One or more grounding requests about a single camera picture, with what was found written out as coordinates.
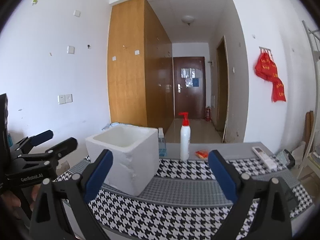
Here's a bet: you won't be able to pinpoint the left hand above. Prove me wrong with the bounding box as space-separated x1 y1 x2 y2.
1 184 41 220

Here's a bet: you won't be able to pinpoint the black smartphone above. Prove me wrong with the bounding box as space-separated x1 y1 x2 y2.
280 182 299 219

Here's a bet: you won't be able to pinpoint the white remote control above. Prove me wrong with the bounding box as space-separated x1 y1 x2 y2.
252 146 277 170

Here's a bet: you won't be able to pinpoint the light blue bedding bundle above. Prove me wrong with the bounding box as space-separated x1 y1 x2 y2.
101 122 121 131

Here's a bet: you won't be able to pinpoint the white styrofoam box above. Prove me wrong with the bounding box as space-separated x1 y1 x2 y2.
86 125 159 196

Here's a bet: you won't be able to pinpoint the houndstooth table mat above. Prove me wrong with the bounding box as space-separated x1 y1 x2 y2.
52 154 315 240

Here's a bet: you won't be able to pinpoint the red snack packet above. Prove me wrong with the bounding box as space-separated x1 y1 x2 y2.
195 150 209 159

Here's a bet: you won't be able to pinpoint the blue spray bottle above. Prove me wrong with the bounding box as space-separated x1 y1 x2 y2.
158 127 167 157

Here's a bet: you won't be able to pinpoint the white red pump bottle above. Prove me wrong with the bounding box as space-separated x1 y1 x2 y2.
179 112 191 161

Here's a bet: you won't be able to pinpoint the wooden wardrobe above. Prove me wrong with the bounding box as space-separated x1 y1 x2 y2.
107 0 174 131

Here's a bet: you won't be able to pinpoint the red fire extinguisher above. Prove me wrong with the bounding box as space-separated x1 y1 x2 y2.
205 107 212 122

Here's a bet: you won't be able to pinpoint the red hanging bags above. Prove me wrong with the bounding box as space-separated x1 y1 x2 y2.
254 51 286 102

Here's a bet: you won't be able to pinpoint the dark brown entrance door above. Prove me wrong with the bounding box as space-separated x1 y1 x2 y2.
173 57 206 119

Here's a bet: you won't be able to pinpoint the ceiling lamp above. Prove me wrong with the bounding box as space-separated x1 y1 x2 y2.
181 15 195 26

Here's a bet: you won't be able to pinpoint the double wall socket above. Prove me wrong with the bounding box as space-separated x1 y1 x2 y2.
57 94 73 105

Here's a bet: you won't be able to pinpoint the white wall switch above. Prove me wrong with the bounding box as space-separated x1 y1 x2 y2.
67 46 75 54

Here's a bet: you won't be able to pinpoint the side door frame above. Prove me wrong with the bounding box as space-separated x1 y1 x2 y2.
216 37 228 135

